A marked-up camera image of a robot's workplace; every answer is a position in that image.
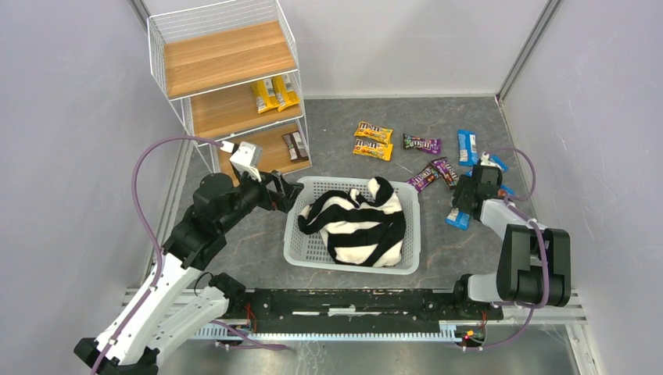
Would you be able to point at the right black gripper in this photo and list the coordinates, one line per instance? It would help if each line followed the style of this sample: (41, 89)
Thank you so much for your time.
(467, 191)

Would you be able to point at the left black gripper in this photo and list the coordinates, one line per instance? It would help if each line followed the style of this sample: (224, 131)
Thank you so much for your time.
(277, 191)

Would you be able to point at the blue m&m bag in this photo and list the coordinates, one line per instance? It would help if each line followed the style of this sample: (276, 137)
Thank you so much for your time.
(505, 191)
(498, 162)

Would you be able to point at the purple m&m bag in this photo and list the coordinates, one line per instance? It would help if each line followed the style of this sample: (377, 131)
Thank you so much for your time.
(431, 146)
(446, 171)
(423, 179)

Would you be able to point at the blue candy bag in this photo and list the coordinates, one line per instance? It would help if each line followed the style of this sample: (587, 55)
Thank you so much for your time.
(458, 219)
(468, 154)

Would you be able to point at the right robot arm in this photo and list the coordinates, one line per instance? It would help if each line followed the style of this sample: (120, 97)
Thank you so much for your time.
(534, 267)

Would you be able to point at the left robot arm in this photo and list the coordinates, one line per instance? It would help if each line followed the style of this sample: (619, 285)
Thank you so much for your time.
(143, 336)

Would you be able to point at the brown candy bag on shelf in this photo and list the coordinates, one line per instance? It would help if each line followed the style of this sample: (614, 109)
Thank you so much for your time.
(296, 148)

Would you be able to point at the yellow candy bag on shelf right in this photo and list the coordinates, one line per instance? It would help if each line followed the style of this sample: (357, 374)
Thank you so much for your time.
(285, 92)

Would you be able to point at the yellow candy bag on shelf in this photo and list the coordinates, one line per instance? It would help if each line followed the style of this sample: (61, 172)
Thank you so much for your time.
(285, 92)
(264, 94)

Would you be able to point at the yellow candy bag on shelf left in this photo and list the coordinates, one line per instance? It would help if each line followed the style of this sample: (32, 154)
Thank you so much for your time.
(264, 94)

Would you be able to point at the white plastic basket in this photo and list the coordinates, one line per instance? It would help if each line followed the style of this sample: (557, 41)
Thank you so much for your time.
(308, 250)

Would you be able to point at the purple m&m bag top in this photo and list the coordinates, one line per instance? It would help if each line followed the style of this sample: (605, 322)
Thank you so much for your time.
(431, 146)

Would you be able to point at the black and white striped cloth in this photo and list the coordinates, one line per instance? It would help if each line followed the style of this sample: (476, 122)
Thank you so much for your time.
(356, 231)

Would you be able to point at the yellow m&m bag lower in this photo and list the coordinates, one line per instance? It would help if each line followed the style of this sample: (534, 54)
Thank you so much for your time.
(373, 149)

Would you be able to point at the yellow m&m bag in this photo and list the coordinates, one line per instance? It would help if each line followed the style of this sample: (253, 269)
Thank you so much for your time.
(375, 133)
(373, 149)

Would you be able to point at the yellow m&m bag upper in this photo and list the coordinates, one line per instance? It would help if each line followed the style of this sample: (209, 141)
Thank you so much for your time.
(375, 133)

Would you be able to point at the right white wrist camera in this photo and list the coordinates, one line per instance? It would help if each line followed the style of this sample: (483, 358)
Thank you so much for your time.
(485, 159)

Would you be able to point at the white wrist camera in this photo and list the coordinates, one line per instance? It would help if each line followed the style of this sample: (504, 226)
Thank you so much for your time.
(244, 159)
(485, 159)

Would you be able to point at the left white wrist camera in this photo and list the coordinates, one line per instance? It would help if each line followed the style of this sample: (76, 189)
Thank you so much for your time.
(244, 159)

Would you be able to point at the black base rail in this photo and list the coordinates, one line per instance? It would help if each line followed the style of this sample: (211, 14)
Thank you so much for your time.
(356, 311)

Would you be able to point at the white wire wooden shelf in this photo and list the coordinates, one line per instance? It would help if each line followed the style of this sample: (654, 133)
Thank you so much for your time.
(204, 60)

